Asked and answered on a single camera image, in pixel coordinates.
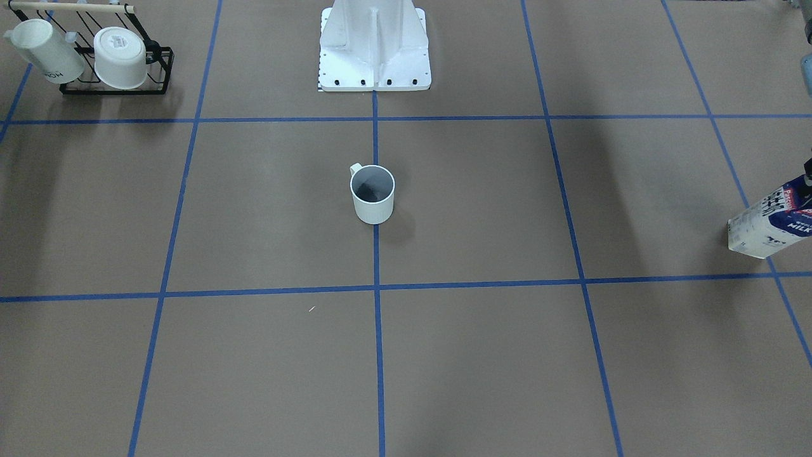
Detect blue white milk carton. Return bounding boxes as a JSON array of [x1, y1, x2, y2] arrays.
[[727, 175, 811, 258]]

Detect white plastic mug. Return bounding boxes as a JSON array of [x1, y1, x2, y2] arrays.
[[349, 164, 396, 225]]

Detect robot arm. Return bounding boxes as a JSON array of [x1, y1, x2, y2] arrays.
[[800, 18, 811, 98]]

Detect white bowl in rack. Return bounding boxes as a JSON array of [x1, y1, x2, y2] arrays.
[[93, 27, 148, 90]]

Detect white pitcher in rack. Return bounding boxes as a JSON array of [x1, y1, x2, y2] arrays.
[[3, 18, 85, 84]]

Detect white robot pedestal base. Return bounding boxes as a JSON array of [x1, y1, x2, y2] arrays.
[[317, 1, 432, 92]]

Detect black wire dish rack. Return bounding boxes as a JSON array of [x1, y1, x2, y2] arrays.
[[3, 1, 174, 96]]

